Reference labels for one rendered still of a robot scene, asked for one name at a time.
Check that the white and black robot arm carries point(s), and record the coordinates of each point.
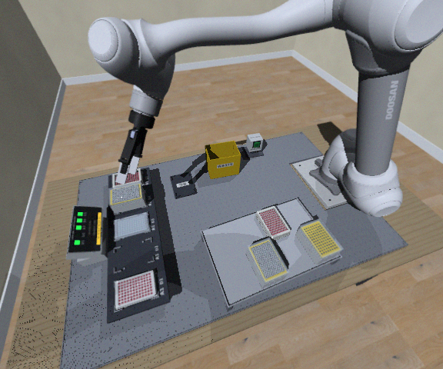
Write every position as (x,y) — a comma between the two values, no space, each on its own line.
(135,51)

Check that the yellow waste bin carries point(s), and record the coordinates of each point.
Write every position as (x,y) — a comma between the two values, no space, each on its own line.
(222,159)

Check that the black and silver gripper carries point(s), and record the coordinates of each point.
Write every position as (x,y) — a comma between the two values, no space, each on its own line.
(139,131)

